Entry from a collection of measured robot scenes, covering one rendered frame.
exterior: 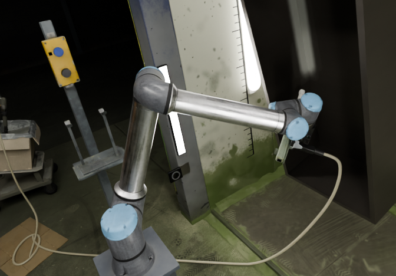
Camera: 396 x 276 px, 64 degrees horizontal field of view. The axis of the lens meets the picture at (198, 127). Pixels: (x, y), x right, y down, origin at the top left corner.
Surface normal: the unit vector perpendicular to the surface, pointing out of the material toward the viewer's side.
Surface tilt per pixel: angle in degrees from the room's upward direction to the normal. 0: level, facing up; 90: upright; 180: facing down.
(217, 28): 90
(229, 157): 90
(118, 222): 5
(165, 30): 90
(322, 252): 0
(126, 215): 5
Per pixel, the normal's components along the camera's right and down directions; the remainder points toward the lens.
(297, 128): 0.17, 0.44
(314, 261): -0.17, -0.88
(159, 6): 0.52, 0.30
